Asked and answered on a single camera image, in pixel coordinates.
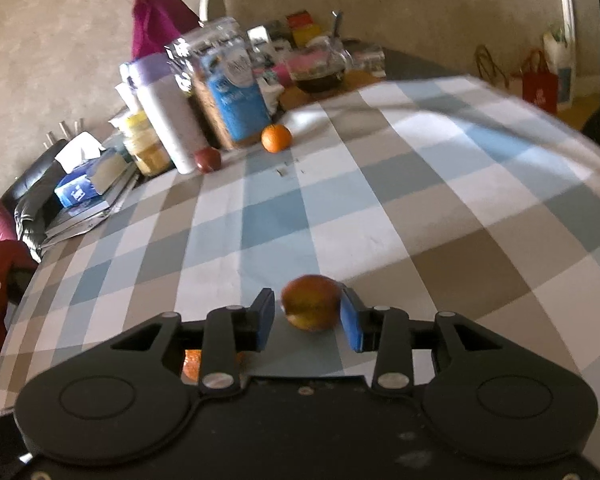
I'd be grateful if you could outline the yellow lid glass jar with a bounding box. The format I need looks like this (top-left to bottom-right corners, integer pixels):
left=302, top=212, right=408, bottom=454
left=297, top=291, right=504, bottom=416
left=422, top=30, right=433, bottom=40
left=122, top=110, right=172, bottom=178

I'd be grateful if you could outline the dark red plum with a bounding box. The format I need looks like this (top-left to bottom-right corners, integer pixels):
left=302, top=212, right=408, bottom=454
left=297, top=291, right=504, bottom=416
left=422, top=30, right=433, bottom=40
left=195, top=146, right=222, bottom=174

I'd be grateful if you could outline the stack of books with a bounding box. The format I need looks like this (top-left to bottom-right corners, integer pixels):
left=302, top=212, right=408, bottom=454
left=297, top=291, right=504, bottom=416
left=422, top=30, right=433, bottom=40
left=40, top=166, right=140, bottom=252

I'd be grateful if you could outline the blue tissue pack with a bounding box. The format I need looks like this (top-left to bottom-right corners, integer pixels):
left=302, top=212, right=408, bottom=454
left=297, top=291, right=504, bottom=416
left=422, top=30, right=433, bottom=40
left=55, top=150, right=129, bottom=208

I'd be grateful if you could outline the red yellow apple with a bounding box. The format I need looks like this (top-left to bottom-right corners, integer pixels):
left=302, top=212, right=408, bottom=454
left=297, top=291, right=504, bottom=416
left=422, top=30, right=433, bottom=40
left=282, top=274, right=341, bottom=332

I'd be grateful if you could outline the glass cup with dark drink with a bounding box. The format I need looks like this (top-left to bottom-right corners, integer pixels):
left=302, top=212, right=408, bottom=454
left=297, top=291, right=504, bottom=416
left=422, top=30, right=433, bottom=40
left=284, top=39, right=351, bottom=94

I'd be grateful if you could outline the white purple thermos bottle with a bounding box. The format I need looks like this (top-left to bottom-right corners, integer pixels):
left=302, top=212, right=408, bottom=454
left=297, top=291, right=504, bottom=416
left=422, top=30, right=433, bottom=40
left=121, top=52, right=208, bottom=174

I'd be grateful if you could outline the magenta cloth bag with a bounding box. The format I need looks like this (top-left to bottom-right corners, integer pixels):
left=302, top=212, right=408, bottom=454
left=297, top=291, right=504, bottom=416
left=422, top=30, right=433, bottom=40
left=131, top=0, right=199, bottom=61

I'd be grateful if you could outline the checkered tablecloth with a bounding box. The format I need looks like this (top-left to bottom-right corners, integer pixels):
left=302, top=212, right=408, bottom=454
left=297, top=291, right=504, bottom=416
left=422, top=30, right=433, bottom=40
left=0, top=77, right=600, bottom=467

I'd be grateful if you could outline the orange mandarin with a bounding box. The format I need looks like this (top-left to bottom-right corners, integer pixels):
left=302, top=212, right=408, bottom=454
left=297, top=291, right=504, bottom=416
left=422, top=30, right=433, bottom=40
left=183, top=350, right=201, bottom=382
left=260, top=124, right=294, bottom=154

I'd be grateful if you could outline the grey jacket on sofa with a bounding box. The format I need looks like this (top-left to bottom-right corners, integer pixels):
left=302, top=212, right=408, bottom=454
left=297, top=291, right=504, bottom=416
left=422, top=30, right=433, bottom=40
left=14, top=159, right=66, bottom=262

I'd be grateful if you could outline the black leather sofa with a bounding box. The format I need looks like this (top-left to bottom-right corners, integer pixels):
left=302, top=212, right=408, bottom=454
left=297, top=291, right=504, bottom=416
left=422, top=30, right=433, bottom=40
left=0, top=138, right=74, bottom=264

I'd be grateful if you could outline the glass cereal jar blue label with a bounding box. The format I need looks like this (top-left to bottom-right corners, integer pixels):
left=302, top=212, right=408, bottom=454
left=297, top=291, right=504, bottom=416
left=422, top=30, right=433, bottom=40
left=166, top=18, right=271, bottom=150

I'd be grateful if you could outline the red paper bag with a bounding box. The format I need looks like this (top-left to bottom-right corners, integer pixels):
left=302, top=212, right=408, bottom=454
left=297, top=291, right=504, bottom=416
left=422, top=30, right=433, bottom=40
left=520, top=49, right=559, bottom=115

